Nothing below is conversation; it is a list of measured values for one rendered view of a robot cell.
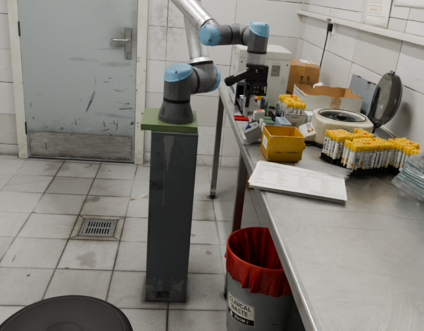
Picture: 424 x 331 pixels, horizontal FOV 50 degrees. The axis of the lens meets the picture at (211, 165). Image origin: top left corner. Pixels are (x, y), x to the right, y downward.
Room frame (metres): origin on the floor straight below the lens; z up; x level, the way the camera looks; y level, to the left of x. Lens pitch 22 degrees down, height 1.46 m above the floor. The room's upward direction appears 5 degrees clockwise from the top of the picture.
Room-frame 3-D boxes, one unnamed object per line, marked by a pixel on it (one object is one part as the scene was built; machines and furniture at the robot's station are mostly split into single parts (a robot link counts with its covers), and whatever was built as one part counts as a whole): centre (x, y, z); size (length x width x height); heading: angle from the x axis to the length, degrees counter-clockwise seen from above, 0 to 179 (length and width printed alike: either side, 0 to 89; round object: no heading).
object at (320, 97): (2.25, -0.54, 0.95); 0.29 x 0.25 x 0.15; 96
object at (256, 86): (1.77, -0.14, 1.13); 0.09 x 0.08 x 0.12; 95
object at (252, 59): (1.77, -0.13, 1.21); 0.08 x 0.08 x 0.05
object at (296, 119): (2.13, -0.35, 0.91); 0.20 x 0.10 x 0.07; 6
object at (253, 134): (1.77, -0.17, 0.92); 0.13 x 0.07 x 0.08; 96
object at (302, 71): (2.94, -0.49, 0.97); 0.31 x 0.23 x 0.18; 179
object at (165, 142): (1.91, 0.18, 0.44); 0.20 x 0.20 x 0.87; 6
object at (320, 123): (1.88, -0.51, 0.94); 0.30 x 0.24 x 0.12; 87
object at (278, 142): (1.64, -0.26, 0.92); 0.13 x 0.13 x 0.10; 8
